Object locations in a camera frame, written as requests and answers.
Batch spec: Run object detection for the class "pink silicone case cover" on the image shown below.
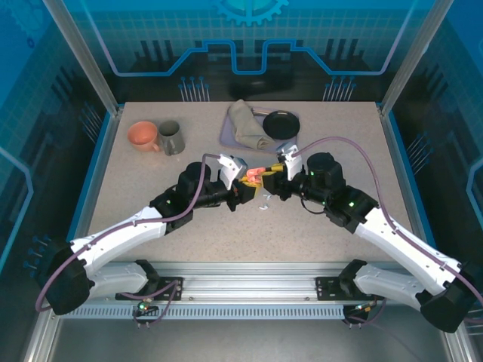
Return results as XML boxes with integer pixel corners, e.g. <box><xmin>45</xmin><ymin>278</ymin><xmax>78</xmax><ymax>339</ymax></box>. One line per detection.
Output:
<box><xmin>241</xmin><ymin>167</ymin><xmax>266</xmax><ymax>188</ymax></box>

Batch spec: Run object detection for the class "grey ceramic mug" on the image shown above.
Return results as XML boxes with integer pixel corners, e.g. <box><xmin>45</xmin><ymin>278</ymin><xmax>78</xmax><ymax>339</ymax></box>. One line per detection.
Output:
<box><xmin>158</xmin><ymin>120</ymin><xmax>186</xmax><ymax>157</ymax></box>

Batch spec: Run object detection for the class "black round plate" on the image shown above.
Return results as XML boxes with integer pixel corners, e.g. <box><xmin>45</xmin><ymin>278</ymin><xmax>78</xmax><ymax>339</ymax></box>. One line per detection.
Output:
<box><xmin>263</xmin><ymin>110</ymin><xmax>302</xmax><ymax>140</ymax></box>

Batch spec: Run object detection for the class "beige folded cloth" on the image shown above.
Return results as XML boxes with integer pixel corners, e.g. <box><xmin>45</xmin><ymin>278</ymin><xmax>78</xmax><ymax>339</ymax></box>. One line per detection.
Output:
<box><xmin>228</xmin><ymin>99</ymin><xmax>275</xmax><ymax>150</ymax></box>

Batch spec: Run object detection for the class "lavender plastic tray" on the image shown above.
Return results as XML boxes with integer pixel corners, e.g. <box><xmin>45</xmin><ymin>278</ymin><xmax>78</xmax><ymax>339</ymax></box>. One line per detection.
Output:
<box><xmin>219</xmin><ymin>106</ymin><xmax>302</xmax><ymax>155</ymax></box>

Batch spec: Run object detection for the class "orange ceramic mug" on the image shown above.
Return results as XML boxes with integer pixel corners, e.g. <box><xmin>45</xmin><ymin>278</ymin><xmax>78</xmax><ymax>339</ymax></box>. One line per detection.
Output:
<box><xmin>127</xmin><ymin>121</ymin><xmax>162</xmax><ymax>153</ymax></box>

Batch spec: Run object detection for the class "aluminium table side rail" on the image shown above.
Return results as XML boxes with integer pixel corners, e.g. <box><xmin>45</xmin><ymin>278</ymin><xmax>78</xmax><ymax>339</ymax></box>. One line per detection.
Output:
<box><xmin>377</xmin><ymin>105</ymin><xmax>483</xmax><ymax>362</ymax></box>
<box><xmin>20</xmin><ymin>107</ymin><xmax>125</xmax><ymax>362</ymax></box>

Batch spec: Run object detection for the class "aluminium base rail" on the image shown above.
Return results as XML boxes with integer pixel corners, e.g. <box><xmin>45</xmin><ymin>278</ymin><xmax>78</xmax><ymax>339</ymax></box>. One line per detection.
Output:
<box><xmin>90</xmin><ymin>259</ymin><xmax>408</xmax><ymax>306</ymax></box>

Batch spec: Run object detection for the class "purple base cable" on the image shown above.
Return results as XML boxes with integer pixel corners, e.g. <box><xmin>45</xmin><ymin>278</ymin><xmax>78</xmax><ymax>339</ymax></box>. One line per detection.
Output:
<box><xmin>343</xmin><ymin>293</ymin><xmax>427</xmax><ymax>362</ymax></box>
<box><xmin>115</xmin><ymin>278</ymin><xmax>180</xmax><ymax>330</ymax></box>

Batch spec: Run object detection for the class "slotted grey cable duct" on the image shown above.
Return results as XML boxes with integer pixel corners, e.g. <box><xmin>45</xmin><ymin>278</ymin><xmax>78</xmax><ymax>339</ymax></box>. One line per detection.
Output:
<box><xmin>81</xmin><ymin>304</ymin><xmax>350</xmax><ymax>321</ymax></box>

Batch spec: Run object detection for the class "aluminium frame post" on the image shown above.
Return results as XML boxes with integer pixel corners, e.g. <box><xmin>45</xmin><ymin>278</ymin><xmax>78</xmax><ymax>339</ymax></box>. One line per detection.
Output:
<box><xmin>378</xmin><ymin>0</ymin><xmax>457</xmax><ymax>117</ymax></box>
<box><xmin>42</xmin><ymin>0</ymin><xmax>125</xmax><ymax>117</ymax></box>

